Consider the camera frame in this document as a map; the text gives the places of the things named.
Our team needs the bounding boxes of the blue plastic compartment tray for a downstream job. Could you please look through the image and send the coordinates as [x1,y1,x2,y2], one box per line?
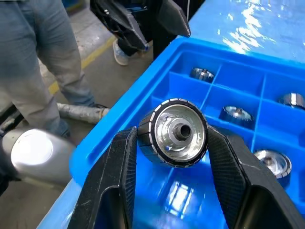
[37,35,305,229]

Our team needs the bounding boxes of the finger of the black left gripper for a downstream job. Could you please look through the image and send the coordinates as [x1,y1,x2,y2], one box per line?
[158,0,192,38]
[116,9,150,52]

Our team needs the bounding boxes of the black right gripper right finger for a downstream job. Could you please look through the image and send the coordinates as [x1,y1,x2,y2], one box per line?
[206,125,305,229]

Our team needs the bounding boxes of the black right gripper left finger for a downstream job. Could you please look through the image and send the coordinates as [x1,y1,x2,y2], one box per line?
[68,126,139,229]

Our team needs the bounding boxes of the person grey jeans legs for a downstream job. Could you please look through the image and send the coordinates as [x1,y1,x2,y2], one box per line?
[0,0,96,135]

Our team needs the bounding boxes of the grey sneaker shoe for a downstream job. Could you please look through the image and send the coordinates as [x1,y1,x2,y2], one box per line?
[112,39,131,66]

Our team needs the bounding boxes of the black silver metal roller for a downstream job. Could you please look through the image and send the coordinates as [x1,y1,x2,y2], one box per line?
[137,97,208,168]
[190,67,215,83]
[219,105,254,131]
[278,92,305,109]
[253,149,293,179]

